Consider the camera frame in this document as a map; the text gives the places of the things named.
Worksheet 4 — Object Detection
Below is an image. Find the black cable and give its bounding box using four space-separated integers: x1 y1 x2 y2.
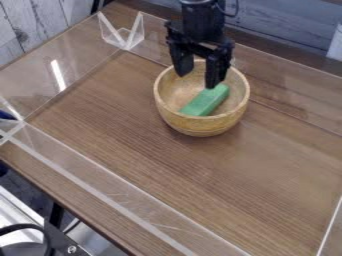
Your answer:
0 223 57 256

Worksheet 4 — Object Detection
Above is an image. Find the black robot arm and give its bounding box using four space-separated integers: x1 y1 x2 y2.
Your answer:
164 0 235 89

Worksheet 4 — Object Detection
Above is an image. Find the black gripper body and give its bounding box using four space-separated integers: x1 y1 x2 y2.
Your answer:
163 3 236 61

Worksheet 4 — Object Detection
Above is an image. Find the brown wooden bowl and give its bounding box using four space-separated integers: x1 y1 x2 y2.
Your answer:
154 60 250 137

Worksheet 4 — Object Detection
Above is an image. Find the clear acrylic enclosure wall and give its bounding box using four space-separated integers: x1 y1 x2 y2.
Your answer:
0 7 342 256

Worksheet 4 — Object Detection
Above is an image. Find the black table leg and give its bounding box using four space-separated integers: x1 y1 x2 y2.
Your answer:
49 203 64 228

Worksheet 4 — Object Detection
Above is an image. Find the green rectangular block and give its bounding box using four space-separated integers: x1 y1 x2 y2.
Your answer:
179 84 230 116

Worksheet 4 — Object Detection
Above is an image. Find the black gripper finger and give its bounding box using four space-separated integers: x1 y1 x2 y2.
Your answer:
204 54 231 89
170 44 194 77

